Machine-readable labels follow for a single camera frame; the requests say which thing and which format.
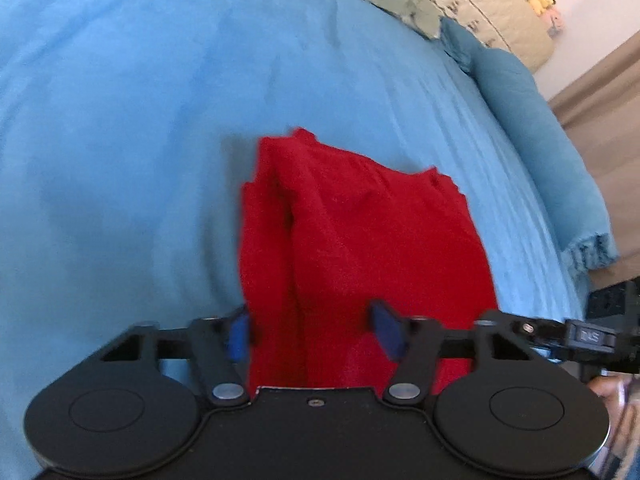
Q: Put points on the cream quilted headboard cushion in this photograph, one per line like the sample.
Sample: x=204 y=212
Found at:
x=475 y=5

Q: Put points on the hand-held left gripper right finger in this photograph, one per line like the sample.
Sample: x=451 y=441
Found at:
x=387 y=335

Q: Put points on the blue bed blanket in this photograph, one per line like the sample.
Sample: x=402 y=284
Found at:
x=125 y=135

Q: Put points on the person's right hand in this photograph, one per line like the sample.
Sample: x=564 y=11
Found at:
x=606 y=391

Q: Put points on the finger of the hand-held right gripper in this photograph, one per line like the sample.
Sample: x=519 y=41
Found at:
x=560 y=332

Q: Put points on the folded blue duvet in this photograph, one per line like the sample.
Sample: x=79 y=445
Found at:
x=540 y=145

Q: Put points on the red knit sweater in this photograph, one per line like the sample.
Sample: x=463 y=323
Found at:
x=360 y=240

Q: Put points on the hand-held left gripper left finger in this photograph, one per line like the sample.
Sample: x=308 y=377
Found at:
x=238 y=337

